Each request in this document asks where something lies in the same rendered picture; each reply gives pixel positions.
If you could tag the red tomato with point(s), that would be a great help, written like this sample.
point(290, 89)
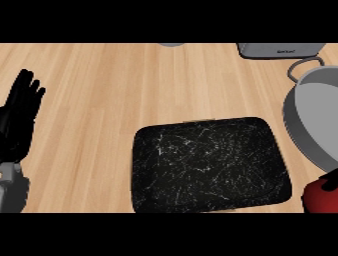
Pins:
point(328, 200)

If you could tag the grey metal pot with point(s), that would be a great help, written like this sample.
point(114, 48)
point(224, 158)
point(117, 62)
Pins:
point(323, 116)

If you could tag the black scratched tray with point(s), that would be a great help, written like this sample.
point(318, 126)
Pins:
point(209, 165)

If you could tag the grey appliance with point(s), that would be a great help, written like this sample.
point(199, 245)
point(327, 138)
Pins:
point(278, 50)

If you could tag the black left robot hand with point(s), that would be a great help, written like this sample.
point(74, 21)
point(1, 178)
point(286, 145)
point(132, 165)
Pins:
point(8, 126)

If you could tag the small grey round object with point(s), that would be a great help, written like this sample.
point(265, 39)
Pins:
point(170, 44)

